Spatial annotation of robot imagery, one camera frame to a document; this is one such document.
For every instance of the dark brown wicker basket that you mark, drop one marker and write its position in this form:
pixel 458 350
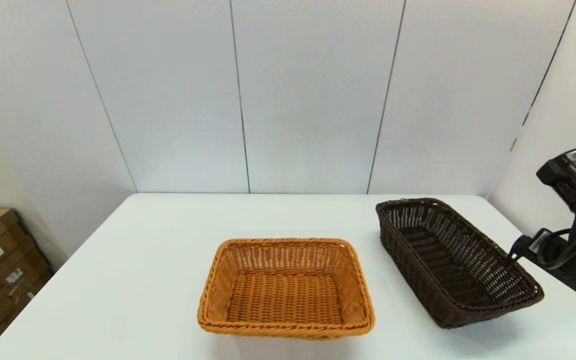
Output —
pixel 443 265

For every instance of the orange wicker basket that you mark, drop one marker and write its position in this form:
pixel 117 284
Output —
pixel 283 300

